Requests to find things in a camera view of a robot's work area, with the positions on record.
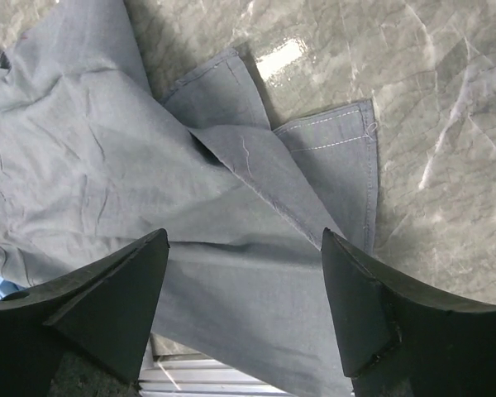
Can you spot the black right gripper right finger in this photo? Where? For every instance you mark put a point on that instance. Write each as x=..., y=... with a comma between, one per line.
x=398, y=336

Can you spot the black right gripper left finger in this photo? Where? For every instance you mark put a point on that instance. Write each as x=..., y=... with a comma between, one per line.
x=84, y=333

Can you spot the grey long sleeve shirt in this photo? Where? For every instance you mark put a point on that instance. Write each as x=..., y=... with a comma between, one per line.
x=90, y=161

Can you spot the aluminium frame rail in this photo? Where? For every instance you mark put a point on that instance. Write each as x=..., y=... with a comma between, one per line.
x=171, y=369

